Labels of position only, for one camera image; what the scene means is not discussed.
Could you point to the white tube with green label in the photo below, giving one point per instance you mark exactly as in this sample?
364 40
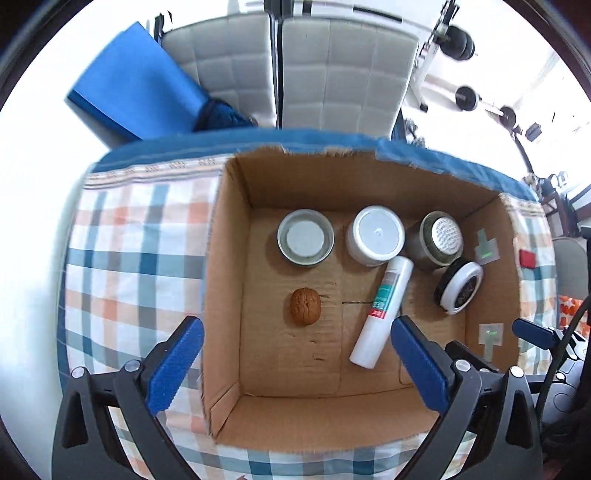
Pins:
383 309

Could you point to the cardboard box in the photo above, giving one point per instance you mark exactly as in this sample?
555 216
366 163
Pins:
323 323

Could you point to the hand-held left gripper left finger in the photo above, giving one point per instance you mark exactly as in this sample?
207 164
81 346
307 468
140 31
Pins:
178 364

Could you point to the small red box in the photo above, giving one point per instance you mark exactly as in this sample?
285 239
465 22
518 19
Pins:
527 259

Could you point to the black jar with white rim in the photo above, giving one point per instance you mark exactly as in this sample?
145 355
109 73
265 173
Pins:
459 286

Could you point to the brown walnut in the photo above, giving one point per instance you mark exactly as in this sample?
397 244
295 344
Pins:
305 307

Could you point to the white weight rack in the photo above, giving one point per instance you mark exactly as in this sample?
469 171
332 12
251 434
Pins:
429 69

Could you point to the grey chair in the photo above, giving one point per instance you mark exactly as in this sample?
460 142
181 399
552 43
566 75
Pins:
572 265

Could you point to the checked tablecloth with blue border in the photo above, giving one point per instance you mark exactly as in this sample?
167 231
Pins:
134 258

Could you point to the blue foam mat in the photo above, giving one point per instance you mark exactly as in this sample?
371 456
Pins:
138 83

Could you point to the dark jar with patterned lid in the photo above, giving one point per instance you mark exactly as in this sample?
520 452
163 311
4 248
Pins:
438 237

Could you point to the dark wooden chair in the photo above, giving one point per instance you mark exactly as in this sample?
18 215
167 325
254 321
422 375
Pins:
554 194

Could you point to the dark blue bag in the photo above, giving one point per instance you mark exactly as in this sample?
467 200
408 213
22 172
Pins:
221 115

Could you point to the white padded chair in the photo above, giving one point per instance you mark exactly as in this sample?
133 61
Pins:
226 64
341 78

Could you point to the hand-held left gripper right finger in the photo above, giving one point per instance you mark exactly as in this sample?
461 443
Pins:
418 364

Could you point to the short barbell with black plates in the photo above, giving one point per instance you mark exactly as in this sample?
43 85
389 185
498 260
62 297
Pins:
466 97

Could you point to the small black box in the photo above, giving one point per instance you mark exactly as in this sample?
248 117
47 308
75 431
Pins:
533 131

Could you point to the white plastic jar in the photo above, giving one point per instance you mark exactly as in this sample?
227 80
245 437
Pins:
376 235

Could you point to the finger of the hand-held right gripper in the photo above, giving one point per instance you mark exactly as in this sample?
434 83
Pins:
531 330

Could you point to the long barbell with black plates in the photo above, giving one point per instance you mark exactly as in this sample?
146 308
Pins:
461 44

